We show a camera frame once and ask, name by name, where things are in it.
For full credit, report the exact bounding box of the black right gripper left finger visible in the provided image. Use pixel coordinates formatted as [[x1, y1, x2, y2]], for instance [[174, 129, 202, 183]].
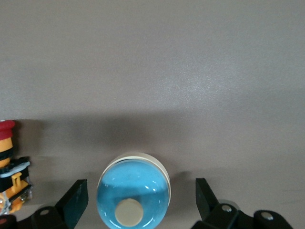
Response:
[[0, 179, 89, 229]]

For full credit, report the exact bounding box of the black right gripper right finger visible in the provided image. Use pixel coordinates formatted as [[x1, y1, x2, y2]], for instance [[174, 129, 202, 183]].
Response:
[[192, 177, 293, 229]]

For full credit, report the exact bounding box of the blue bell with cream button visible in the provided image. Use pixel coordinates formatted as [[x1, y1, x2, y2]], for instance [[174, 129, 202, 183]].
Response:
[[96, 152, 172, 229]]

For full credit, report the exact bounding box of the red emergency stop orange body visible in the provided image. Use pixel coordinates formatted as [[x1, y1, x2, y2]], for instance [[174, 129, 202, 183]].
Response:
[[0, 120, 33, 215]]

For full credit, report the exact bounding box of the brown table mat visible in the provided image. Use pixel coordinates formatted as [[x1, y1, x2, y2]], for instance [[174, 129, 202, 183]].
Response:
[[0, 0, 305, 229]]

